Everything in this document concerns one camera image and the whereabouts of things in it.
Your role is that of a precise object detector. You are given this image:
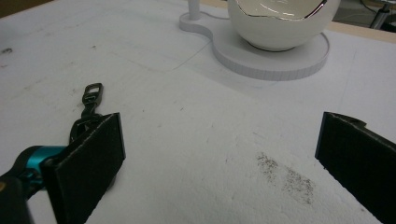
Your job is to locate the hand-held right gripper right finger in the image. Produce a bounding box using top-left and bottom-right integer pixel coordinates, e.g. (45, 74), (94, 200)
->
(314, 111), (396, 224)

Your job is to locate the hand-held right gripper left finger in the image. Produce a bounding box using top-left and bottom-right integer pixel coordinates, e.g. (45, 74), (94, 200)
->
(41, 112), (127, 224)

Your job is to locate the black clasp keychain teal barrel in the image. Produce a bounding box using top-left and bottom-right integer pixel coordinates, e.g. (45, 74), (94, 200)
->
(12, 82), (105, 200)

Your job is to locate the metal stand leg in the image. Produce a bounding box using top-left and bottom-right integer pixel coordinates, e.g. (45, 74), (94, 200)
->
(369, 0), (396, 33)

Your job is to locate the white stand with round base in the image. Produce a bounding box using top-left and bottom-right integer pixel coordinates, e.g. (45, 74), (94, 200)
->
(178, 0), (331, 82)

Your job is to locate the white egg-shaped bowl gold rim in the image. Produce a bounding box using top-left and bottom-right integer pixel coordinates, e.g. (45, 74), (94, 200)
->
(226, 0), (342, 52)

